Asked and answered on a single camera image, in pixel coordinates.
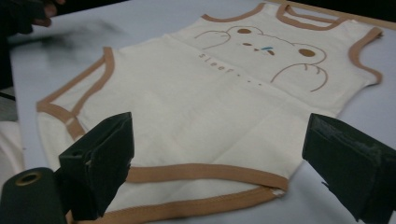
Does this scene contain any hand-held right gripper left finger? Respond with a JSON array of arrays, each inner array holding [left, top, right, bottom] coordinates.
[[58, 111, 135, 222]]

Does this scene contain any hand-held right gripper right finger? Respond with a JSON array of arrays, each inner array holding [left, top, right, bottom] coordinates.
[[302, 113, 396, 224]]

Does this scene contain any cream sleeveless bodysuit tan trim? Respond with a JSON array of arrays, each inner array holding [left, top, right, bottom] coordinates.
[[35, 1, 384, 224]]

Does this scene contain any pale cloth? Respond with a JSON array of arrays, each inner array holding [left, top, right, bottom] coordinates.
[[0, 119, 26, 189]]

